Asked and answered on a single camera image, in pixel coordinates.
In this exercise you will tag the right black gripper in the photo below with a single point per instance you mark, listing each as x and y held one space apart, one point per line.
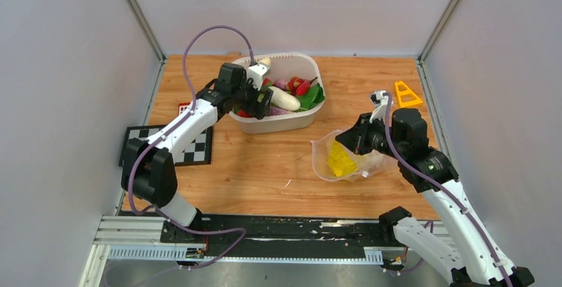
355 137

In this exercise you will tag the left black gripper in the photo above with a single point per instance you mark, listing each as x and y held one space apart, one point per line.
262 109

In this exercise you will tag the red toy tomato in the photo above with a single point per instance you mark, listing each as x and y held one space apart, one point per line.
242 113

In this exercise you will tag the yellow toy cabbage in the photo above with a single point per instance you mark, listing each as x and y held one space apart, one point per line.
339 161

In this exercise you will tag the clear pink zip bag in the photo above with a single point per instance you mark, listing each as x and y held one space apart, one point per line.
368 165

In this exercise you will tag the white plastic basket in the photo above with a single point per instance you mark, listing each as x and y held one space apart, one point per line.
284 66

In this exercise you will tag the purple toy eggplant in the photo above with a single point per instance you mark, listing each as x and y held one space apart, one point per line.
274 111

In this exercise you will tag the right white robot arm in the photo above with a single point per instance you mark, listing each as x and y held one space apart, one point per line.
474 259

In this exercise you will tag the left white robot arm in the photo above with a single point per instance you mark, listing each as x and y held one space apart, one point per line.
148 165

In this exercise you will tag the purple toy onion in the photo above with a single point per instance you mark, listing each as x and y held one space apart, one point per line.
282 84

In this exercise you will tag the red toy chili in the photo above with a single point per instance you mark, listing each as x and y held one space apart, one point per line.
298 86

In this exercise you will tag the long white toy radish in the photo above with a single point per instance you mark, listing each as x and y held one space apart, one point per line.
265 62

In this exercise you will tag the green toy leaf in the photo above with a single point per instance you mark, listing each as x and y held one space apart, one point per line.
314 96

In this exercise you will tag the black white checkerboard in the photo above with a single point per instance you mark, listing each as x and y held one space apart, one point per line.
198 152

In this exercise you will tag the red white grid block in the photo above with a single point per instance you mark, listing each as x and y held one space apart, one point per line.
183 107

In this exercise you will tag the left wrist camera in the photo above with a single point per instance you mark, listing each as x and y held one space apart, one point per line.
257 73

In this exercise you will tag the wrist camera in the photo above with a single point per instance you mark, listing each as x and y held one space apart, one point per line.
380 100
257 73

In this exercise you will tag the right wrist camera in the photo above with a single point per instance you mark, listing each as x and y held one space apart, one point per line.
380 100

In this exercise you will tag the yellow plastic triangle frame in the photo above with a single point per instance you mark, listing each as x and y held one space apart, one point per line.
406 96

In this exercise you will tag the white slotted cable duct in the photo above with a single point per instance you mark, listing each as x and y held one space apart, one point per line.
192 254

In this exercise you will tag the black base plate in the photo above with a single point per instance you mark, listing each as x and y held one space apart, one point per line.
281 236

